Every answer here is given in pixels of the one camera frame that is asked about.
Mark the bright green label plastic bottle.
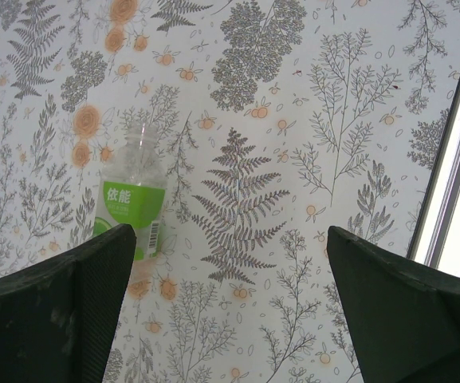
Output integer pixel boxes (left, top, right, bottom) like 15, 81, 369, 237
92, 121, 169, 263

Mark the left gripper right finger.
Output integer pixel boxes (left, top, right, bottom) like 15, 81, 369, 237
326, 225, 460, 383

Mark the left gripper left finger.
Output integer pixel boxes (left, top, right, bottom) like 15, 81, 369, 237
0, 223, 137, 383

